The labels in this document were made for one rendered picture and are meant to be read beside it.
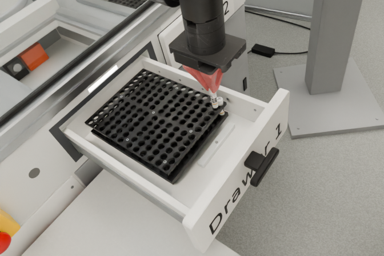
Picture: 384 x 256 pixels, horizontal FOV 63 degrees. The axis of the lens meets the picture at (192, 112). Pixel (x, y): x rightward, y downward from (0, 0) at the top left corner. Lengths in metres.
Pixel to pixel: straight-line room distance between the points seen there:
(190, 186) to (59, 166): 0.28
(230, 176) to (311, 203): 1.03
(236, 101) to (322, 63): 1.07
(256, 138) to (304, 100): 1.27
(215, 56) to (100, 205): 0.41
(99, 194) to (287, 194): 0.96
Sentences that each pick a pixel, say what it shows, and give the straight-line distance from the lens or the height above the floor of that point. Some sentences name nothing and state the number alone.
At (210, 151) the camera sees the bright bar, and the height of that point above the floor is 0.85.
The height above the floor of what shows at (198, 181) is 0.84.
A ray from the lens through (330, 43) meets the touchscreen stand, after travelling 1.59.
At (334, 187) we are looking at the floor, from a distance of 1.54.
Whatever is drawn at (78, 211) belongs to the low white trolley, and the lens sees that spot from 0.73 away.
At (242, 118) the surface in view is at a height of 0.84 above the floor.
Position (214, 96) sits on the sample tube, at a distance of 0.55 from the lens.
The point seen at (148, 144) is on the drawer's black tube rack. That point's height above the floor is 0.90.
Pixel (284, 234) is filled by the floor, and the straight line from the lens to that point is 1.42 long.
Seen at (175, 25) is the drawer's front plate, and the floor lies 0.93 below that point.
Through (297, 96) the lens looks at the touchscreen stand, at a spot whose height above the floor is 0.04.
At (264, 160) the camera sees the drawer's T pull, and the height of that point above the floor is 0.91.
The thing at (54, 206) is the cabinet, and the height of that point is 0.77.
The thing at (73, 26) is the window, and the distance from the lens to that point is 0.63.
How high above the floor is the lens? 1.34
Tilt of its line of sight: 48 degrees down
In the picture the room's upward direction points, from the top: 16 degrees counter-clockwise
